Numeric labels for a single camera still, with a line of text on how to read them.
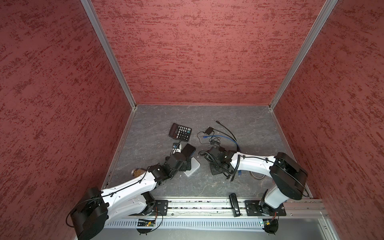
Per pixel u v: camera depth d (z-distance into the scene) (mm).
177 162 631
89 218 407
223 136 1033
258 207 739
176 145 735
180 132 1018
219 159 689
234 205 724
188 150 939
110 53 880
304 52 878
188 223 710
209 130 1051
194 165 880
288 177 437
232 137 1025
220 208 758
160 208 745
